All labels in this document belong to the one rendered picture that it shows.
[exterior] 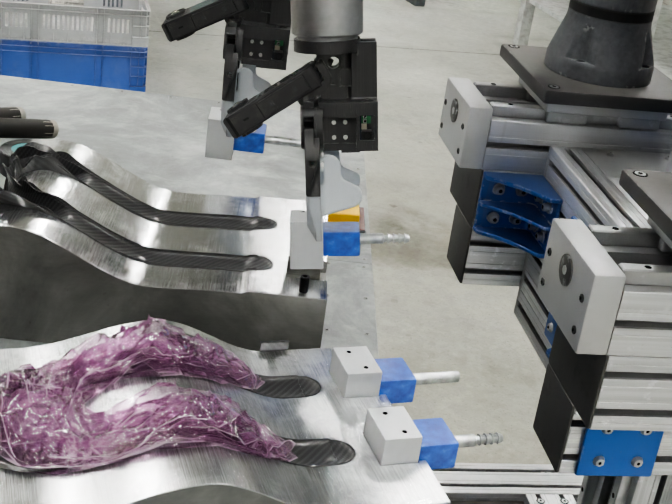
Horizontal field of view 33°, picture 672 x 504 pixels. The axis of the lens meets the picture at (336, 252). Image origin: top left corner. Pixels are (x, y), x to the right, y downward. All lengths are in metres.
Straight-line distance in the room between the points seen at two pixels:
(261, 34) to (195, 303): 0.39
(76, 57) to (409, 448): 3.54
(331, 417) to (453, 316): 2.08
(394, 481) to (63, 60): 3.56
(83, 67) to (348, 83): 3.29
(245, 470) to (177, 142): 0.98
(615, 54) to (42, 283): 0.82
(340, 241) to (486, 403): 1.59
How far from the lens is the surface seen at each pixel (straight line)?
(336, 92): 1.20
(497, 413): 2.75
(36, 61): 4.44
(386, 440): 1.01
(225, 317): 1.22
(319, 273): 1.30
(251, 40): 1.45
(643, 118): 1.64
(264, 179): 1.73
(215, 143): 1.50
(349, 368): 1.10
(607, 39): 1.60
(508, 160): 1.60
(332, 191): 1.20
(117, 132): 1.87
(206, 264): 1.27
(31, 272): 1.23
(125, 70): 4.46
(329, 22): 1.16
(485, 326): 3.12
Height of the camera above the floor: 1.45
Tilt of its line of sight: 25 degrees down
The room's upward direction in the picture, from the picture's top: 8 degrees clockwise
